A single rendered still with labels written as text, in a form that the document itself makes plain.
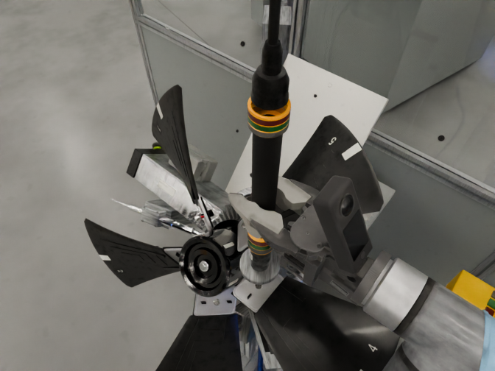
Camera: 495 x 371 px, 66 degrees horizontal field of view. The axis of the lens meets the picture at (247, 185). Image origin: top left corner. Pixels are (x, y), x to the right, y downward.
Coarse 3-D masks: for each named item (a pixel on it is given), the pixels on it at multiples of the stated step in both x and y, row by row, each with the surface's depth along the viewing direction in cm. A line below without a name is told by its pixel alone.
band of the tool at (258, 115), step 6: (288, 102) 38; (258, 108) 40; (282, 108) 40; (288, 108) 37; (252, 114) 37; (258, 114) 37; (276, 114) 41; (282, 114) 37; (264, 120) 36; (270, 120) 36; (276, 120) 36; (264, 126) 37; (276, 126) 37; (270, 132) 38
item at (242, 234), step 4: (240, 224) 77; (240, 228) 76; (240, 232) 75; (244, 232) 74; (240, 236) 74; (244, 236) 73; (240, 240) 73; (244, 240) 72; (240, 244) 72; (244, 244) 71; (240, 248) 71; (244, 248) 70
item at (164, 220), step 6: (126, 204) 100; (132, 210) 98; (138, 210) 97; (162, 216) 94; (162, 222) 93; (168, 222) 92; (174, 222) 92; (180, 228) 91; (186, 228) 90; (192, 228) 90; (192, 234) 90
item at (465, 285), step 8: (464, 272) 87; (456, 280) 86; (464, 280) 86; (472, 280) 86; (480, 280) 86; (448, 288) 90; (456, 288) 85; (464, 288) 85; (472, 288) 85; (480, 288) 85; (488, 288) 85; (464, 296) 84; (472, 296) 84; (480, 296) 84; (488, 296) 84; (480, 304) 83
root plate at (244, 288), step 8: (280, 280) 74; (240, 288) 73; (248, 288) 73; (264, 288) 73; (272, 288) 73; (240, 296) 72; (256, 296) 72; (264, 296) 72; (248, 304) 71; (256, 304) 71
